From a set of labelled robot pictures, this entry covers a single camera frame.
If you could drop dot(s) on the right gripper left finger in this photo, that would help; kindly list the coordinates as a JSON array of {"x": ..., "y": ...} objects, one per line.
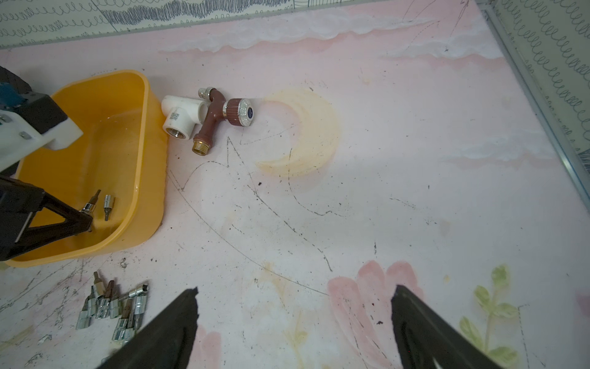
[{"x": 166, "y": 342}]

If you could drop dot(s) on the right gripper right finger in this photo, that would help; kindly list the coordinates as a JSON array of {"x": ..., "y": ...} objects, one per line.
[{"x": 425, "y": 340}]

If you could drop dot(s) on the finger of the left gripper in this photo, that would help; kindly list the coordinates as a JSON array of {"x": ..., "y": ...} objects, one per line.
[{"x": 32, "y": 218}]

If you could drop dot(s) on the silver bit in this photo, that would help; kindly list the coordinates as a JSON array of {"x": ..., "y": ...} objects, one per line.
[
  {"x": 109, "y": 201},
  {"x": 89, "y": 207}
]

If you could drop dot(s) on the pile of silver bits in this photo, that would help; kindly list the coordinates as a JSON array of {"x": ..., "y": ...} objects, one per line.
[{"x": 105, "y": 301}]

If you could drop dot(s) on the yellow plastic storage box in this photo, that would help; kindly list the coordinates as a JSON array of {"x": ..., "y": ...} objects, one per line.
[{"x": 122, "y": 153}]

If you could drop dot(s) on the red and white valve fitting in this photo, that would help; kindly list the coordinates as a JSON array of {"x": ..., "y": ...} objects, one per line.
[{"x": 198, "y": 118}]

